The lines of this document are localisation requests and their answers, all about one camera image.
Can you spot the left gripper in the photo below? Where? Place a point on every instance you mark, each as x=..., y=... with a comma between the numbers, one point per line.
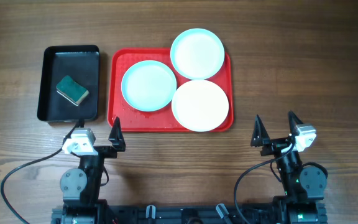
x=117, y=136

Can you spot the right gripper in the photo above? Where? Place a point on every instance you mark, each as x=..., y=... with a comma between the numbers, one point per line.
x=261, y=137

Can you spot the green and yellow sponge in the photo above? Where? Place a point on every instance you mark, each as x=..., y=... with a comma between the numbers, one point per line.
x=71, y=90

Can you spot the light blue plate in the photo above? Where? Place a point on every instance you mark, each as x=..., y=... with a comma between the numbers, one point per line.
x=197, y=54
x=148, y=85

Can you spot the white plate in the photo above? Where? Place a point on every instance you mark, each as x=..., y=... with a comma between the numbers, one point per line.
x=200, y=105

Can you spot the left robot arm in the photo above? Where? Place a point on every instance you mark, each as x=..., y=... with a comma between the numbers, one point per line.
x=81, y=185

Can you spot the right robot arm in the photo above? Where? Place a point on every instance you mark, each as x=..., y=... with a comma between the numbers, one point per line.
x=303, y=183

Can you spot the red plastic tray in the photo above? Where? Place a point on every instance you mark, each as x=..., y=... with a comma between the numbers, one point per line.
x=163, y=120

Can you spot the black rectangular tray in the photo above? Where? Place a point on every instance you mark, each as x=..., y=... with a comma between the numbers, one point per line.
x=79, y=62

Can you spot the light blue plate top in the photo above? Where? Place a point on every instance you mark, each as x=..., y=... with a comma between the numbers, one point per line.
x=197, y=54

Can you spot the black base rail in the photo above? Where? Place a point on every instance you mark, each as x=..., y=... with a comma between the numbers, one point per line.
x=253, y=212

